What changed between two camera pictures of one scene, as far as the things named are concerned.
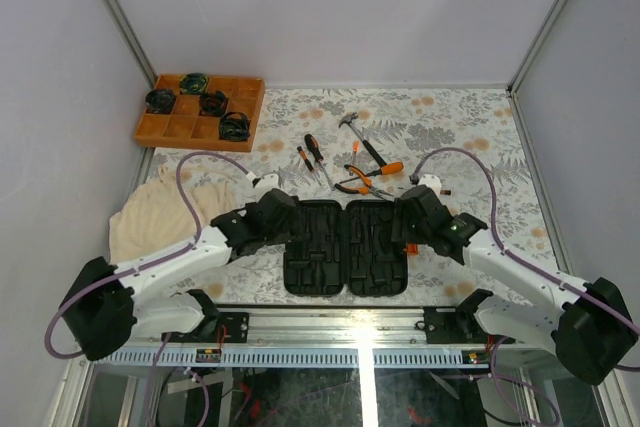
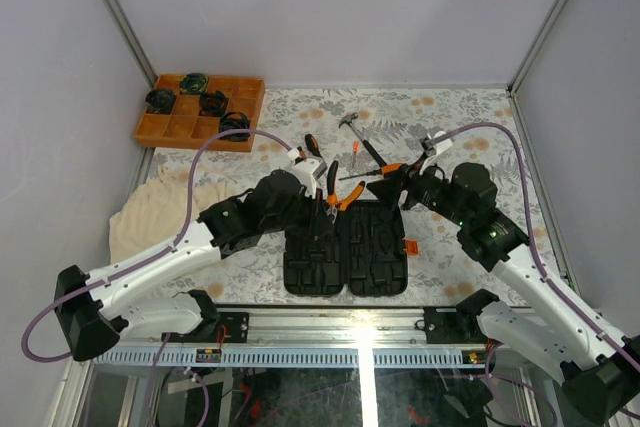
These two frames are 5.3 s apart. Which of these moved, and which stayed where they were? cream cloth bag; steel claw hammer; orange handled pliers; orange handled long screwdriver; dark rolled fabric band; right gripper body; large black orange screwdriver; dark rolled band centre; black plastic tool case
Moved: orange handled long screwdriver; right gripper body; orange handled pliers
Stayed: dark rolled fabric band; cream cloth bag; dark rolled band centre; steel claw hammer; large black orange screwdriver; black plastic tool case
